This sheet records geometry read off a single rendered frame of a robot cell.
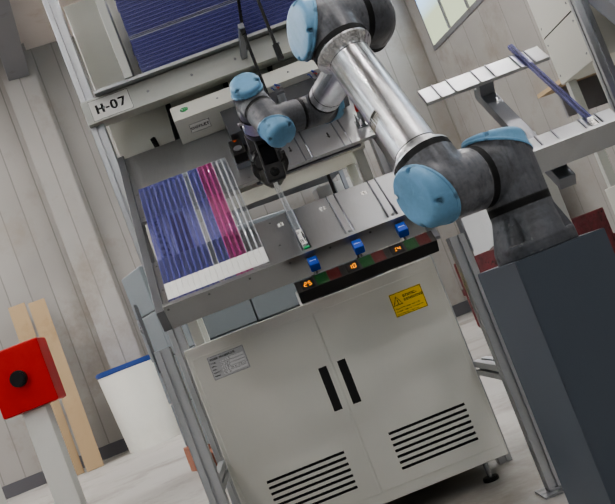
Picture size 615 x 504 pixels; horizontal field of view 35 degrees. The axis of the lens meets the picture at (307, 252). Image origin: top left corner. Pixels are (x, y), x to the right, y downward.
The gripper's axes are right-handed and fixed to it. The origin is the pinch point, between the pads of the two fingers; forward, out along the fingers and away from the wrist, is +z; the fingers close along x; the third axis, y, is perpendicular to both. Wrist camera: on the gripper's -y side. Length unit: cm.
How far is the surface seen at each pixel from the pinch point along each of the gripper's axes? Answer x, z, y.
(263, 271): 11.5, -7.9, -30.2
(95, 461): 194, 561, 266
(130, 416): 152, 548, 287
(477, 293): -33, 6, -48
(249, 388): 25, 33, -34
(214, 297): 24.2, -5.9, -30.6
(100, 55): 32, 1, 74
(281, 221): 2.7, -2.3, -13.8
